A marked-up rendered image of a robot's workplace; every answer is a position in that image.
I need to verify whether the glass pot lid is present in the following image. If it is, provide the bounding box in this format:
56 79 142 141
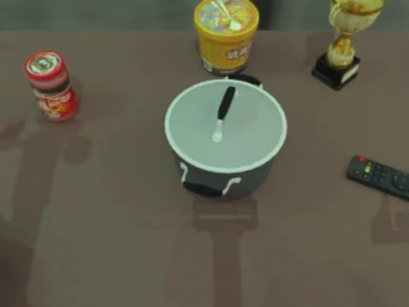
164 79 288 173

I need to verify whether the grey pot with lid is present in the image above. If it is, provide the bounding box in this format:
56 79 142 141
171 74 275 202

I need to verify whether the red cylindrical snack can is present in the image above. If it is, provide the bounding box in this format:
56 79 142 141
24 50 79 123

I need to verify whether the yellow instant noodle cup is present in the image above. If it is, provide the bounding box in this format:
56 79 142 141
194 0 259 77

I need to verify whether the gold trophy with black base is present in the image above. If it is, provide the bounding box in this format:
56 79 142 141
311 0 387 91

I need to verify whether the black remote control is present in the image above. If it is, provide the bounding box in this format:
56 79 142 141
346 154 409 202

